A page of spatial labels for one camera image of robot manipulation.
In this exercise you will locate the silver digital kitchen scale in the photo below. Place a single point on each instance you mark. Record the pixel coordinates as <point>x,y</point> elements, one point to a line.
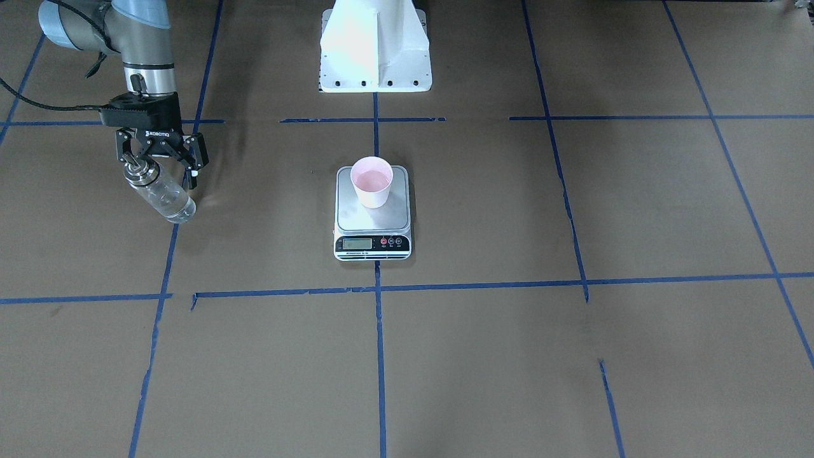
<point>364,234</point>

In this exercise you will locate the pink paper cup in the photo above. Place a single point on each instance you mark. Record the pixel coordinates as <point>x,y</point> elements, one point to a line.
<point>372,178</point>

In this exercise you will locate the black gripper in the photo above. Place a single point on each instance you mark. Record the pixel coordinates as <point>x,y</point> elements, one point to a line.
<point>160,135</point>

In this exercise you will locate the clear glass sauce bottle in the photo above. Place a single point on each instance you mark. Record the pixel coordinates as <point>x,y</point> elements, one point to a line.
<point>159,189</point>

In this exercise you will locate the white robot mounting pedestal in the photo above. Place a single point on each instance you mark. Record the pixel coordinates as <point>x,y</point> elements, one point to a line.
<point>375,47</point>

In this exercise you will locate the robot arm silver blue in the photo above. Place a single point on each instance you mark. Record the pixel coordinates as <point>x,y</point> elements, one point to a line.
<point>139,33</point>

